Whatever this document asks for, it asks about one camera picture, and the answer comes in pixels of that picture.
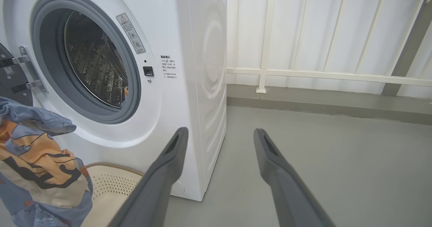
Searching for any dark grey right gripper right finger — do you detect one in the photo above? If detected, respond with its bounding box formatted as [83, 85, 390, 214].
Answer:
[253, 129, 336, 227]

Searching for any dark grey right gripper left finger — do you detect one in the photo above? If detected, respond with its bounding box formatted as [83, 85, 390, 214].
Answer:
[108, 127, 189, 227]

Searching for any blue orange-print garment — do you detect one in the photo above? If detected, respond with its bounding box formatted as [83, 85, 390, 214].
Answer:
[0, 96, 94, 227]

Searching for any black round glass washer door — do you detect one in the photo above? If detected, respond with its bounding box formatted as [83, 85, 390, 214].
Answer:
[0, 43, 33, 107]

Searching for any cream perforated laundry basket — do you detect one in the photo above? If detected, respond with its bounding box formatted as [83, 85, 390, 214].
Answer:
[81, 162, 145, 227]

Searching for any white front-load washing machine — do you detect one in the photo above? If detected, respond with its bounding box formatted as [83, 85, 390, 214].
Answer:
[0, 0, 227, 202]

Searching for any chrome door hinge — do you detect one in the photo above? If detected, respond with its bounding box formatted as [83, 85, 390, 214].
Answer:
[13, 46, 48, 93]

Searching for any grey rubber door gasket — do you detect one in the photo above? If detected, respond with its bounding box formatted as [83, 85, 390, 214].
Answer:
[30, 0, 141, 124]

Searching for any round white filter cover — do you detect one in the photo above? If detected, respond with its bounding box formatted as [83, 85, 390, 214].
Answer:
[170, 180, 185, 196]

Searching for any white metal railing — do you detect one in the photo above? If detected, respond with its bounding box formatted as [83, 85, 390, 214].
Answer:
[225, 0, 432, 94]

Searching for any printed text notice label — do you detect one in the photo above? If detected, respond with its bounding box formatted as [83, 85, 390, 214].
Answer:
[160, 55, 177, 79]

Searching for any stainless steel washer drum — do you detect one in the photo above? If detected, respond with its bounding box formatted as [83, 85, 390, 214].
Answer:
[63, 10, 129, 109]

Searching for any grey warning sticker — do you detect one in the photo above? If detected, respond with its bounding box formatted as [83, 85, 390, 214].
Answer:
[116, 13, 146, 54]

